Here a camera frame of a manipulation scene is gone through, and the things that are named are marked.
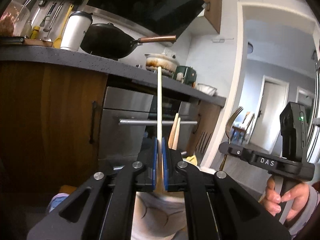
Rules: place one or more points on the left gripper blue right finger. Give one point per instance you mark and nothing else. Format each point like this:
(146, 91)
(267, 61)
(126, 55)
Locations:
(168, 166)

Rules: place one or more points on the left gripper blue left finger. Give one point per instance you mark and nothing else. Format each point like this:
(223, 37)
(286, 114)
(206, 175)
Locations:
(152, 163)

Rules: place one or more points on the long wooden chopstick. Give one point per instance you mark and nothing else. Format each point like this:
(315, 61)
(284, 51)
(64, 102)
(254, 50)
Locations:
(160, 184)

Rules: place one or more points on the grey striped sleeve forearm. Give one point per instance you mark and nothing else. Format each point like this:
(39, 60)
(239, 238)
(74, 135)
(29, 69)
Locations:
(296, 225)

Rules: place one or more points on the grey kitchen countertop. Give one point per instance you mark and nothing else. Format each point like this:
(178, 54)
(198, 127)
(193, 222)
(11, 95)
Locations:
(103, 65)

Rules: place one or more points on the person's right hand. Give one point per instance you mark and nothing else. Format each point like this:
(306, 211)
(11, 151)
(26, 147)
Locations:
(272, 200)

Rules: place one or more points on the wooden chopstick in holder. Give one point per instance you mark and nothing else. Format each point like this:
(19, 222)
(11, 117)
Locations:
(173, 130)

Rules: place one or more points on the silver fork in holder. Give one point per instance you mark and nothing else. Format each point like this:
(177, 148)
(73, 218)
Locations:
(202, 143)

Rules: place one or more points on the white interior door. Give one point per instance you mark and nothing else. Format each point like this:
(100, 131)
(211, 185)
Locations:
(272, 101)

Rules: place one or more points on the stainless steel built-in oven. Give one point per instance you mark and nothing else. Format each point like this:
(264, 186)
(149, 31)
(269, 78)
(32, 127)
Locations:
(129, 123)

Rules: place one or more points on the white ceramic double utensil holder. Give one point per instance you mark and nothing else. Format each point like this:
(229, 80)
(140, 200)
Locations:
(159, 216)

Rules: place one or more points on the right wooden cabinet door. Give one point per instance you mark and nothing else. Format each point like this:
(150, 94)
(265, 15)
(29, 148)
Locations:
(207, 119)

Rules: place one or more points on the wooden chair in far room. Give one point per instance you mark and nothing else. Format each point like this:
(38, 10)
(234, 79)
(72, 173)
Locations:
(240, 130)

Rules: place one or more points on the white bowl on counter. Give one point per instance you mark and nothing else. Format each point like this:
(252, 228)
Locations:
(206, 89)

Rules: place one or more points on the white stained cooking pot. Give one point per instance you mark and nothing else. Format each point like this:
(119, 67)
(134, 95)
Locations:
(167, 64)

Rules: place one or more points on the light blue cartoon cloth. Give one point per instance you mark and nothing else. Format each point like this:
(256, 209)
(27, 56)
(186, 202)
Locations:
(55, 201)

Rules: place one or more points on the black range hood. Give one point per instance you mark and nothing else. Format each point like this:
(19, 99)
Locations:
(162, 17)

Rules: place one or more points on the yellow spatula hanging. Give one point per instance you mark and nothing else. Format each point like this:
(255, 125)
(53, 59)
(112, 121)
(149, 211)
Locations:
(57, 42)

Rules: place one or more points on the white tumbler black lid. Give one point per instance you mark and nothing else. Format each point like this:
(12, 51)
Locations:
(75, 30)

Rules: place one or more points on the yellow cap oil bottle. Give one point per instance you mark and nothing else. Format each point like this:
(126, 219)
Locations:
(35, 32)

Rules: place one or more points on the clear container with food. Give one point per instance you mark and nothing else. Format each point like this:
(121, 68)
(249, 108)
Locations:
(14, 19)

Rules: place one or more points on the yellow handled utensil in holder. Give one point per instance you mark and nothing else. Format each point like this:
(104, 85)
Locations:
(192, 159)

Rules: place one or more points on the wooden cabinet door black handle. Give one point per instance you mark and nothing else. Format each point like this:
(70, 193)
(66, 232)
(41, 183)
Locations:
(50, 118)

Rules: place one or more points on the black wok wooden handle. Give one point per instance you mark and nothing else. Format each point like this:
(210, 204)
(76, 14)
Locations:
(108, 41)

